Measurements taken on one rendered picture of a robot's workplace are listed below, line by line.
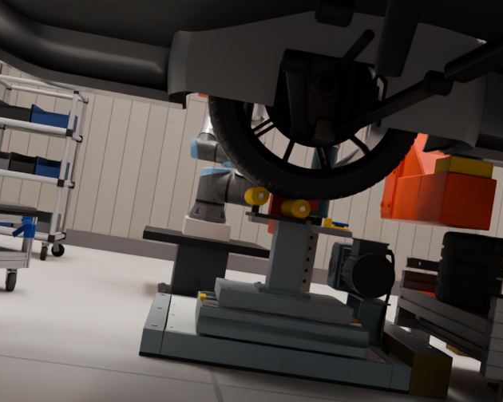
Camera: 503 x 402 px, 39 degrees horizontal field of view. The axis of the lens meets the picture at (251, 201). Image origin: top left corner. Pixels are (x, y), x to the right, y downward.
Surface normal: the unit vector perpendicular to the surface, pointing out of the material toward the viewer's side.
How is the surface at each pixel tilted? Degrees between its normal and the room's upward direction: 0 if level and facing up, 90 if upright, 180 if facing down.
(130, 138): 90
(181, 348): 90
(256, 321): 90
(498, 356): 90
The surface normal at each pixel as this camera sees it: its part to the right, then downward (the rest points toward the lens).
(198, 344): 0.09, 0.00
